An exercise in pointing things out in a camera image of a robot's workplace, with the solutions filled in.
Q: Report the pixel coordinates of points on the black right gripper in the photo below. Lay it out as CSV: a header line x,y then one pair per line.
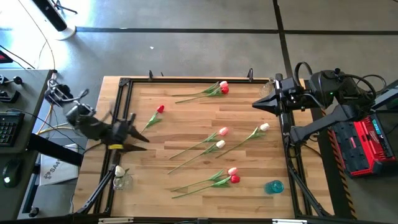
x,y
290,95

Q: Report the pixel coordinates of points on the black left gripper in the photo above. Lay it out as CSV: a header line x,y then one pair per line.
x,y
119,133

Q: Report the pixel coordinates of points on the white artificial tulip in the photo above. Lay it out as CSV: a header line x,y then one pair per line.
x,y
220,143
119,170
264,126

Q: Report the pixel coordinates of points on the red artificial tulip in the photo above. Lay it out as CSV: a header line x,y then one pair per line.
x,y
224,90
160,108
235,179

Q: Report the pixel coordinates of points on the pink artificial tulip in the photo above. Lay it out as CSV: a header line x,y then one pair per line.
x,y
232,171
223,131
223,83

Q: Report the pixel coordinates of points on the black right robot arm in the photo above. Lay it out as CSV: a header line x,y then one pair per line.
x,y
326,124

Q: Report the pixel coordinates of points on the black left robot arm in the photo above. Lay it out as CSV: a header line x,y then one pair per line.
x,y
90,127

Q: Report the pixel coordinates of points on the clear glass vase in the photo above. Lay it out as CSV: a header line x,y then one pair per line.
x,y
124,183
265,90

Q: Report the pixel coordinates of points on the teal glass vase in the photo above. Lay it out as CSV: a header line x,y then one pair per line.
x,y
273,187

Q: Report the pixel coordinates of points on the yellow tag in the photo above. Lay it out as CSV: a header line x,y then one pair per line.
x,y
115,147

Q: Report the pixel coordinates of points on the black table clamp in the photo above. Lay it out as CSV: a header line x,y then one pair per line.
x,y
150,75
250,74

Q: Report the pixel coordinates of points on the black desk crossbar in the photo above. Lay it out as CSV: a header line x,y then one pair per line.
x,y
56,149

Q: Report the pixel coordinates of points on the white printed box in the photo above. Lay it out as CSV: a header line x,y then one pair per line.
x,y
59,171

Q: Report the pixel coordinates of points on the red and black tool case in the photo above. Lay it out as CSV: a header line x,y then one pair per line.
x,y
363,146

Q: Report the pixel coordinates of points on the grey desk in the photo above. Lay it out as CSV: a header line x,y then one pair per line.
x,y
34,93

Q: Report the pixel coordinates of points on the dark grey side table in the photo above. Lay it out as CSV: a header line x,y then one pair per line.
x,y
387,96

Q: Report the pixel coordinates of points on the black caster wheel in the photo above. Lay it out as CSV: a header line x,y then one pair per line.
x,y
33,211

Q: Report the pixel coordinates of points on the yellow black hazard tape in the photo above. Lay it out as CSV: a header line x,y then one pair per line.
x,y
350,202

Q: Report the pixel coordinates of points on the black keyboard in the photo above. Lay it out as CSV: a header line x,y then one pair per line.
x,y
9,130

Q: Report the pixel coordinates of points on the black computer mouse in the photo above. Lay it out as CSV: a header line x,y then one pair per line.
x,y
12,172

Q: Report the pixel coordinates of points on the black monitor on white stand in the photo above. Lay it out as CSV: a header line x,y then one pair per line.
x,y
65,32

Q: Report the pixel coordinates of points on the black knobbed lever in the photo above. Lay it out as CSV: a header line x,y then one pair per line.
x,y
17,80

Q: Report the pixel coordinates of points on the black red-lit device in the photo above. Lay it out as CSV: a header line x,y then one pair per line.
x,y
3,59

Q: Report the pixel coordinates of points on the white frame label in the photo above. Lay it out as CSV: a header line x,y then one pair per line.
x,y
115,220
289,221

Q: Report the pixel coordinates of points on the black desk bracket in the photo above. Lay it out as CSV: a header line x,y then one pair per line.
x,y
9,98

